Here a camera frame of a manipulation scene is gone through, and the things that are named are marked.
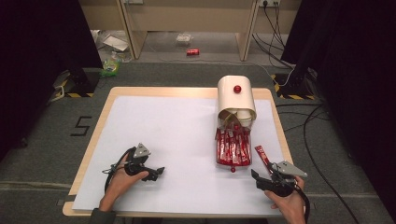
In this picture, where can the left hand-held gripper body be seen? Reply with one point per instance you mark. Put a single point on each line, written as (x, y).
(140, 151)

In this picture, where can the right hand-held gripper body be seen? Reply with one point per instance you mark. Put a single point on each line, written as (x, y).
(288, 169)

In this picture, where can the red stick packet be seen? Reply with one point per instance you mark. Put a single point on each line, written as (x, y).
(262, 156)

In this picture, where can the row of red packets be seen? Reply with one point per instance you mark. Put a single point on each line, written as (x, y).
(233, 149)

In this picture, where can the cream storage box red knob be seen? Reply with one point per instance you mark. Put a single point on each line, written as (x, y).
(236, 98)

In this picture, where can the person's right hand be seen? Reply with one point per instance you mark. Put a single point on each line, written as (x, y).
(291, 208)

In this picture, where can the person's left hand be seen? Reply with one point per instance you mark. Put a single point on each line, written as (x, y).
(120, 186)

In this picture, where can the white table mat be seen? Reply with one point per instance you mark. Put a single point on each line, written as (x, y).
(180, 140)

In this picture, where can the white paper cup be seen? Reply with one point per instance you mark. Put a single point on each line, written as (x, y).
(245, 116)

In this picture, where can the black stand striped base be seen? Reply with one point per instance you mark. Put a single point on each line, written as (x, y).
(81, 82)
(295, 85)

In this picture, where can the green plastic bag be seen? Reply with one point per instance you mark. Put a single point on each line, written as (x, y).
(110, 67)

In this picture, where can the white paper and plastic clutter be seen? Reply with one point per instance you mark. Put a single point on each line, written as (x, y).
(115, 43)

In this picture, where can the red drink can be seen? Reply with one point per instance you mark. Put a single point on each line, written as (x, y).
(192, 52)

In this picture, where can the black curtain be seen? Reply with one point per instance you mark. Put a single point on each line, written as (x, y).
(358, 77)
(40, 62)

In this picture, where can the white plastic packet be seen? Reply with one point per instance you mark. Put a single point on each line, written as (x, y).
(184, 39)

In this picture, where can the beige wooden desk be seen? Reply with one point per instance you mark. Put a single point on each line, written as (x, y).
(190, 15)

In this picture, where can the white wall power socket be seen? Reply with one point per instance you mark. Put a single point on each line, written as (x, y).
(269, 2)

